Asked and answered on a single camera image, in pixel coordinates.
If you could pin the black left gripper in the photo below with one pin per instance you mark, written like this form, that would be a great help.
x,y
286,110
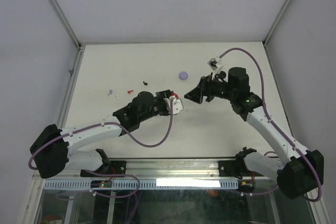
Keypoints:
x,y
160,96

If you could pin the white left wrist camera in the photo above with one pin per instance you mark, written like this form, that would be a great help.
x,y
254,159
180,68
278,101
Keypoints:
x,y
174,106

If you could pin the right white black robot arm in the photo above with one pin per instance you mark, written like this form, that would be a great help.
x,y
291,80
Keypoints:
x,y
296,170

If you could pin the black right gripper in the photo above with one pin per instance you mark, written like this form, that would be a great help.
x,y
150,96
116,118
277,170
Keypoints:
x,y
203,88

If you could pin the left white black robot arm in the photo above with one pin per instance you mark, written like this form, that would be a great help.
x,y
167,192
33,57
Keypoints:
x,y
57,150

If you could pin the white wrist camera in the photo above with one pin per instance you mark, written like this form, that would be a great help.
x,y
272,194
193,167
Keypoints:
x,y
216,66
174,106

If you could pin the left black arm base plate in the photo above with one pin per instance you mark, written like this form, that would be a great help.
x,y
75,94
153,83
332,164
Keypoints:
x,y
114,167

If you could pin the white slotted cable duct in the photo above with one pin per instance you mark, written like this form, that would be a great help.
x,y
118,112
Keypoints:
x,y
143,184

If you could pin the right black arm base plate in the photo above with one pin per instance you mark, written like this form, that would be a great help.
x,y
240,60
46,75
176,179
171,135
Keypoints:
x,y
232,168

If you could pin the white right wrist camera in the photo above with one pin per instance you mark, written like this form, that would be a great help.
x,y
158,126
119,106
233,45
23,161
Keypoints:
x,y
216,66

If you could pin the aluminium mounting rail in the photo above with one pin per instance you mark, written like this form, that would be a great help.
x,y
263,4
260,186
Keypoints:
x,y
152,168

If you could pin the purple earbud charging case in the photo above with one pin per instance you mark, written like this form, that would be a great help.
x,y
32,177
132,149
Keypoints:
x,y
183,75

